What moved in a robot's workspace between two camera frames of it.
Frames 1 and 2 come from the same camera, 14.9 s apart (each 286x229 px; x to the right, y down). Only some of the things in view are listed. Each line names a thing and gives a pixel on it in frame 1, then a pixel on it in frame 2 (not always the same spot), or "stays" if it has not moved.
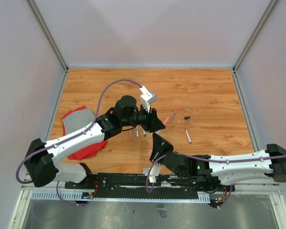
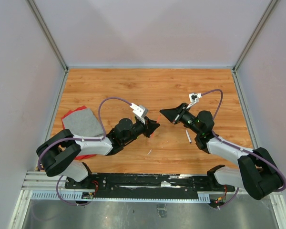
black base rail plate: x=144 y=185 stays
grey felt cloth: x=77 y=119 stays
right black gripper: x=159 y=145 → x=174 y=115
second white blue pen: x=188 y=136 stays
